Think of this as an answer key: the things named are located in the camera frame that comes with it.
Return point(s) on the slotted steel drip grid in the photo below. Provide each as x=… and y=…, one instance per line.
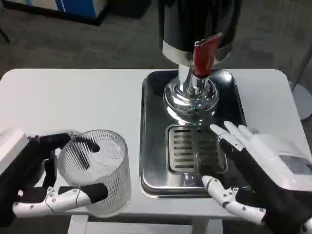
x=182, y=151

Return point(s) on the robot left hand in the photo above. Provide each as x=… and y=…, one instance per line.
x=29, y=158

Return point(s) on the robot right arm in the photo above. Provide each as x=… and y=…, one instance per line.
x=307, y=226

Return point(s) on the white table frame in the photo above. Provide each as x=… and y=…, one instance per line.
x=78, y=224

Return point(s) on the thin black leg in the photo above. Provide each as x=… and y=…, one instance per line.
x=5, y=33

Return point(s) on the blue and white box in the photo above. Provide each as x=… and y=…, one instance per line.
x=73, y=7

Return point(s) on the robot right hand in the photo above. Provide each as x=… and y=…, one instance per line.
x=268, y=170

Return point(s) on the clear ribbed glass cup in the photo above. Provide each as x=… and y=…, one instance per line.
x=114, y=175

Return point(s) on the steel drip tray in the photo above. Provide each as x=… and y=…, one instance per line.
x=153, y=146

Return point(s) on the black and chrome drink dispenser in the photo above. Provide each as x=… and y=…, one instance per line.
x=180, y=24

